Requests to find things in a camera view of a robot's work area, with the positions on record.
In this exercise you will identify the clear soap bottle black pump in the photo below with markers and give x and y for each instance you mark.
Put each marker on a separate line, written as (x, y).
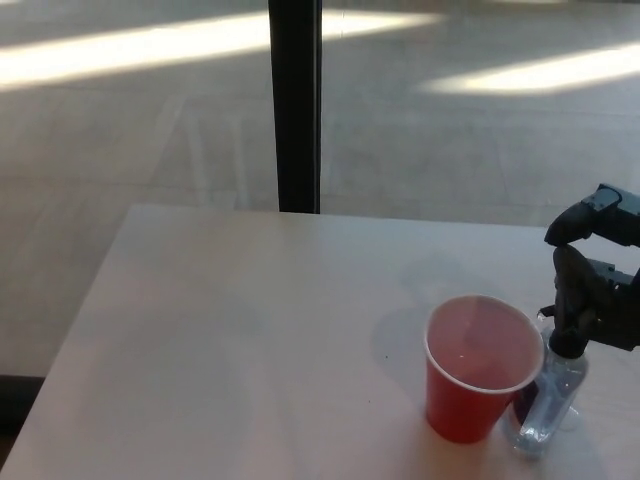
(550, 400)

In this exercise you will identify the black window frame post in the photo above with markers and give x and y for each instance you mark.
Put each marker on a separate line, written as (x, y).
(296, 105)

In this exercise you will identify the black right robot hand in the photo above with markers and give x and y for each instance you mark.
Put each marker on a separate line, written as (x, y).
(600, 310)

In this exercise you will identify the red plastic cup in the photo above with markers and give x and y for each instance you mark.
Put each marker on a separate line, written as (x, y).
(457, 407)

